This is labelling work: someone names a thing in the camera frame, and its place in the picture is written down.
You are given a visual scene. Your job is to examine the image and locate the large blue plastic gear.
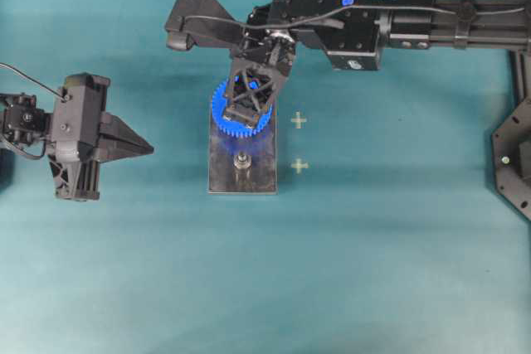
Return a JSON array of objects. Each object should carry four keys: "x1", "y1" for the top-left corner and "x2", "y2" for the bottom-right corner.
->
[{"x1": 211, "y1": 79, "x2": 274, "y2": 138}]

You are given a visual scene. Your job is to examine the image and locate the grey metal base plate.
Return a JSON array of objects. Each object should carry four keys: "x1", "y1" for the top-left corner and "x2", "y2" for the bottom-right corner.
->
[{"x1": 207, "y1": 111, "x2": 277, "y2": 195}]

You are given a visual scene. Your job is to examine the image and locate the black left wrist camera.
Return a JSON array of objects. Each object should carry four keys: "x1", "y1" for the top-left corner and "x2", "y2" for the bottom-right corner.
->
[{"x1": 61, "y1": 73, "x2": 111, "y2": 124}]

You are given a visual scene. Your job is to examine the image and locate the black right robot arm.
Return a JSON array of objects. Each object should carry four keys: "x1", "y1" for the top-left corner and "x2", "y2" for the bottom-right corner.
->
[{"x1": 222, "y1": 0, "x2": 530, "y2": 129}]

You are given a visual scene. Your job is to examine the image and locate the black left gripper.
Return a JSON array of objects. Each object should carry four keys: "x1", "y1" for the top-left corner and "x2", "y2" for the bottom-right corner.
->
[{"x1": 48, "y1": 73, "x2": 155, "y2": 202}]

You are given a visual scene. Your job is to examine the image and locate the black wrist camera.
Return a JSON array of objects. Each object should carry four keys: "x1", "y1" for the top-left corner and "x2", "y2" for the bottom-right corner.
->
[
  {"x1": 61, "y1": 73, "x2": 111, "y2": 124},
  {"x1": 164, "y1": 0, "x2": 243, "y2": 51}
]

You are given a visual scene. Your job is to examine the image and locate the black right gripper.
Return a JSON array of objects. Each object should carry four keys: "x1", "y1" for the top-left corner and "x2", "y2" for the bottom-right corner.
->
[{"x1": 224, "y1": 2, "x2": 296, "y2": 126}]

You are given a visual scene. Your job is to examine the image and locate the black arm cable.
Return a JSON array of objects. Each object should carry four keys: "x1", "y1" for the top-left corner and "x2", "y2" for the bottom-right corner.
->
[
  {"x1": 0, "y1": 62, "x2": 71, "y2": 102},
  {"x1": 182, "y1": 3, "x2": 529, "y2": 33}
]

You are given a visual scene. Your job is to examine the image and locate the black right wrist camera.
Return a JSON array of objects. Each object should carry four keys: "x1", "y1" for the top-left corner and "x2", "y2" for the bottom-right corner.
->
[{"x1": 164, "y1": 0, "x2": 243, "y2": 51}]

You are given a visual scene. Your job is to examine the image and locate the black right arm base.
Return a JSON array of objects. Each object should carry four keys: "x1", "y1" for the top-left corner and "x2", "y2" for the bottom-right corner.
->
[{"x1": 491, "y1": 51, "x2": 530, "y2": 219}]

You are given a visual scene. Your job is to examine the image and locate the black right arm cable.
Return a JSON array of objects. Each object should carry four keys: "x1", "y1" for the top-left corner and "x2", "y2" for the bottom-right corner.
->
[{"x1": 182, "y1": 3, "x2": 529, "y2": 33}]

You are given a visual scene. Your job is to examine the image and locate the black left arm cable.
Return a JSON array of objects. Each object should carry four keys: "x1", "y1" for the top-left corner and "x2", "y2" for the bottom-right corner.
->
[{"x1": 0, "y1": 62, "x2": 71, "y2": 102}]

